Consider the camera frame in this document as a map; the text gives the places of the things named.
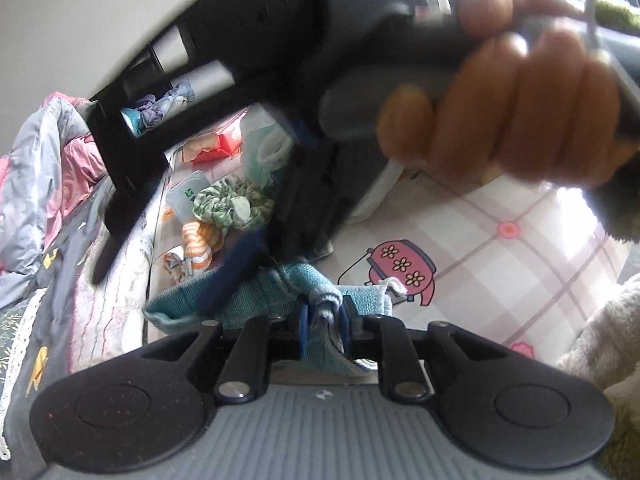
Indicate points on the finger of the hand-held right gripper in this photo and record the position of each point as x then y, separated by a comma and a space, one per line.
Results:
300, 195
130, 170

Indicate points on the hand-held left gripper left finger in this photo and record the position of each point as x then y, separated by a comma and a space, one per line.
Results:
302, 332

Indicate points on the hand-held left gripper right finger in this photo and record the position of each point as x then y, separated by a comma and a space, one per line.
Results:
345, 327

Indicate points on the teal knitted cloth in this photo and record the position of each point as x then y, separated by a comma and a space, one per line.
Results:
270, 295

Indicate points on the person's right forearm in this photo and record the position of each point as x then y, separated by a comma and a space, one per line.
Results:
617, 15

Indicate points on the person's right hand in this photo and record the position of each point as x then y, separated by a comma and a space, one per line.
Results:
515, 110

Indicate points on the clear plastic bag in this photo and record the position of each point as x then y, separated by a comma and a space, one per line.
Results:
265, 155

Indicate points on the clear container with green label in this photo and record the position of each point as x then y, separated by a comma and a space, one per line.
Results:
182, 195

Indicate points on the blue purple clothes pile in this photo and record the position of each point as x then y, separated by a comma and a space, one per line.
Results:
160, 105

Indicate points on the green white twisted cloth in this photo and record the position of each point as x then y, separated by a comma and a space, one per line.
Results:
225, 205

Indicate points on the pink grey quilt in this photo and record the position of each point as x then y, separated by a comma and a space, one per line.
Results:
40, 175

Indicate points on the red snack packet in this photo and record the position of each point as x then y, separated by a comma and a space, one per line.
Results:
217, 145

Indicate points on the orange striped sock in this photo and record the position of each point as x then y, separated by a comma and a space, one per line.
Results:
200, 245

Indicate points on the small orange white cloth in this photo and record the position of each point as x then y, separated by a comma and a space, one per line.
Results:
175, 266

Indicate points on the grey blanket with yellow print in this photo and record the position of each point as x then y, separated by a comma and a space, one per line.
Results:
65, 310

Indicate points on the checked teapot print tablecloth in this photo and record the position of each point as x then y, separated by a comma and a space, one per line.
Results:
490, 270

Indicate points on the person's cream fleece garment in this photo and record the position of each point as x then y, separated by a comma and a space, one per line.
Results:
610, 360

